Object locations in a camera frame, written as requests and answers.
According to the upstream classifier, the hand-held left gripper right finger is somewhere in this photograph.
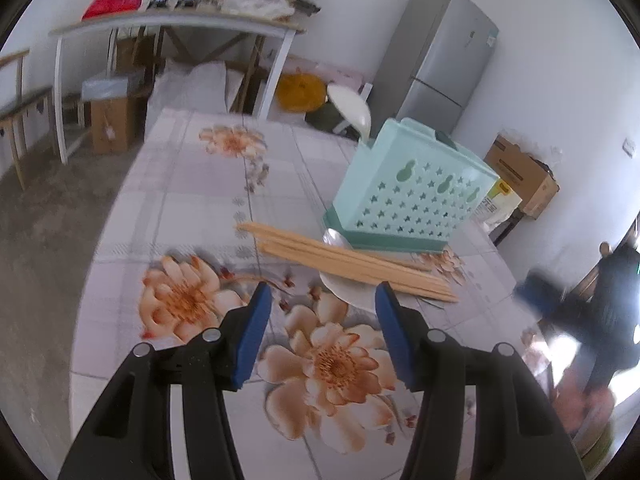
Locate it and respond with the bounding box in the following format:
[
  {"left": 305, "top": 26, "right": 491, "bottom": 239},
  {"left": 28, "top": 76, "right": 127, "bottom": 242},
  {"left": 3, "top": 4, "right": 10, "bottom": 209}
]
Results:
[{"left": 375, "top": 280, "right": 588, "bottom": 480}]

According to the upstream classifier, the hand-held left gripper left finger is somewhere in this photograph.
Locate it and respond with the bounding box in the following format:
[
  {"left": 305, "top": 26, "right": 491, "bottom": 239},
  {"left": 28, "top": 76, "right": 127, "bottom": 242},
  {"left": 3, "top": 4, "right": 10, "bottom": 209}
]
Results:
[{"left": 57, "top": 282, "right": 273, "bottom": 480}]

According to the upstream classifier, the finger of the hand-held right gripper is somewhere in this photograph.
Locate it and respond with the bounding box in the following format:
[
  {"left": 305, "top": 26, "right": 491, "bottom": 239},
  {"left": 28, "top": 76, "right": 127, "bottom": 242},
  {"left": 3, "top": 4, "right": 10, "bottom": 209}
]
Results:
[{"left": 515, "top": 269, "right": 568, "bottom": 322}]

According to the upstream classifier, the pile of wooden chopsticks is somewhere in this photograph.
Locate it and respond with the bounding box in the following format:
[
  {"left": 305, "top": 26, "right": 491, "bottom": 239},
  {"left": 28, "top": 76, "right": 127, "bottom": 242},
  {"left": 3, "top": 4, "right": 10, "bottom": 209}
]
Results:
[{"left": 235, "top": 221, "right": 460, "bottom": 304}]

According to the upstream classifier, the mint green utensil holder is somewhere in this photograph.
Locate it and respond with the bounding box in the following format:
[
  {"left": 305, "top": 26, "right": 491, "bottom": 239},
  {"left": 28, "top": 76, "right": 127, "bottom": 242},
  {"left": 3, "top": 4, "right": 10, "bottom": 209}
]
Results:
[{"left": 321, "top": 117, "right": 501, "bottom": 253}]

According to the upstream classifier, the person's right hand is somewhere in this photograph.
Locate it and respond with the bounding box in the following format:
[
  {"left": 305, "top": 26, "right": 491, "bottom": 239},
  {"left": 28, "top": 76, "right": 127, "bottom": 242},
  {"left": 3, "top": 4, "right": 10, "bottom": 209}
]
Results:
[{"left": 552, "top": 375, "right": 616, "bottom": 436}]

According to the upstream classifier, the white dish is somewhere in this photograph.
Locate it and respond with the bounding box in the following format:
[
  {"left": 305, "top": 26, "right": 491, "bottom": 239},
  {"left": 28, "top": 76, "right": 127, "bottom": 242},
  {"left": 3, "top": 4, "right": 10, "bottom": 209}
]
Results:
[{"left": 319, "top": 269, "right": 416, "bottom": 312}]

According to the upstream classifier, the white rice bag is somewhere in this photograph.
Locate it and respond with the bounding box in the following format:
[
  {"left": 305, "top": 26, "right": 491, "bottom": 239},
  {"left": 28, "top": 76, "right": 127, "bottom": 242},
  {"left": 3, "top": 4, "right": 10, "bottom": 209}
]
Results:
[{"left": 470, "top": 177, "right": 523, "bottom": 226}]

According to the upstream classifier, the metal spoon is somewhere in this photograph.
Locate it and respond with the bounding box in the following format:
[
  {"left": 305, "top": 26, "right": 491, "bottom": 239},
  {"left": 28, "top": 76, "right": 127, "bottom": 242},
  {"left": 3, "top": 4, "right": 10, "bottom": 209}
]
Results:
[{"left": 322, "top": 228, "right": 357, "bottom": 252}]

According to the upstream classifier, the printed cardboard box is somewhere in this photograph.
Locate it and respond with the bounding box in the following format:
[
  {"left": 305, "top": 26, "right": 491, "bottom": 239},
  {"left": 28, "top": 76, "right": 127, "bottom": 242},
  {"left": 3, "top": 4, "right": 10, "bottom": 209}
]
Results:
[{"left": 484, "top": 134, "right": 560, "bottom": 218}]

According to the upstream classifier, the floral tablecloth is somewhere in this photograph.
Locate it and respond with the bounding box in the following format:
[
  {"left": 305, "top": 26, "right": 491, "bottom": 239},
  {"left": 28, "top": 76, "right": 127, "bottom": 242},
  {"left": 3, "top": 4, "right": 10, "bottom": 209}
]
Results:
[{"left": 70, "top": 107, "right": 556, "bottom": 480}]

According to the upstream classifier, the white plastic ladle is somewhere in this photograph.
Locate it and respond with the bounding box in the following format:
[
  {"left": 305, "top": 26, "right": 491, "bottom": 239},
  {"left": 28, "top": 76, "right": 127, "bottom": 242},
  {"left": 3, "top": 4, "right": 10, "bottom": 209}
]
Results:
[{"left": 326, "top": 83, "right": 372, "bottom": 143}]

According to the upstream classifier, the yellow bag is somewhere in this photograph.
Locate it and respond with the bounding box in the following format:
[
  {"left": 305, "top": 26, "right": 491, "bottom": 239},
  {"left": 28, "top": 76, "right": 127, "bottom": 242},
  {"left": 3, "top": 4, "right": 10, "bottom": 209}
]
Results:
[{"left": 276, "top": 72, "right": 326, "bottom": 113}]

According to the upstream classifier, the brown cardboard box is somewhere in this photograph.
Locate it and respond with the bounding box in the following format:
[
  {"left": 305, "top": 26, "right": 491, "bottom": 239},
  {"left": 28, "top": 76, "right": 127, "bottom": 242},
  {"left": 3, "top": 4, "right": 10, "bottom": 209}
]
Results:
[{"left": 90, "top": 95, "right": 138, "bottom": 155}]

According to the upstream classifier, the white sack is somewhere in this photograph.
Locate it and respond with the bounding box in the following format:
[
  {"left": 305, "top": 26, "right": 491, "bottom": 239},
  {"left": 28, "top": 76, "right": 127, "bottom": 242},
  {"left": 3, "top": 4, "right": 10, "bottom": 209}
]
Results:
[{"left": 145, "top": 60, "right": 228, "bottom": 141}]

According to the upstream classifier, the silver refrigerator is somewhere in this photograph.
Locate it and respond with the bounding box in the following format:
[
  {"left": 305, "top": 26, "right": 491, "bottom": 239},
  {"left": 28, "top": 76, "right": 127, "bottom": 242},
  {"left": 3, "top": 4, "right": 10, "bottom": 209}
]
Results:
[{"left": 367, "top": 0, "right": 500, "bottom": 136}]

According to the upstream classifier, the white side table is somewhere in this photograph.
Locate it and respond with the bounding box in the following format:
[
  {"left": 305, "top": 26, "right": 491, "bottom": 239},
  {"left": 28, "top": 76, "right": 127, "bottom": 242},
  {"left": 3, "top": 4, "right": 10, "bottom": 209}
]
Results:
[{"left": 48, "top": 12, "right": 306, "bottom": 165}]

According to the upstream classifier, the wooden chair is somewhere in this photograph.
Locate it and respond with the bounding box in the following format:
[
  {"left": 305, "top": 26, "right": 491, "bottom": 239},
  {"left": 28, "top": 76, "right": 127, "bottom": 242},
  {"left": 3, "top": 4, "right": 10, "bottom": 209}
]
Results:
[{"left": 0, "top": 49, "right": 56, "bottom": 191}]

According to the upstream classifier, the clear plastic bag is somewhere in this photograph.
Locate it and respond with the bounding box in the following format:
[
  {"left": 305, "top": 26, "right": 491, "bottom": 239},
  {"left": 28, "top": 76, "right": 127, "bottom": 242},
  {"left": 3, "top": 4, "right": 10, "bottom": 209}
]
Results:
[{"left": 220, "top": 0, "right": 296, "bottom": 18}]

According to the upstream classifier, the red plastic bag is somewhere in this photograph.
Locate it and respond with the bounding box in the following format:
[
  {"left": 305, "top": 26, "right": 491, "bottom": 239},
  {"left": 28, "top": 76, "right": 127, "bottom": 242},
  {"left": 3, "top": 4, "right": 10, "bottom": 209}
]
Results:
[{"left": 81, "top": 0, "right": 143, "bottom": 22}]

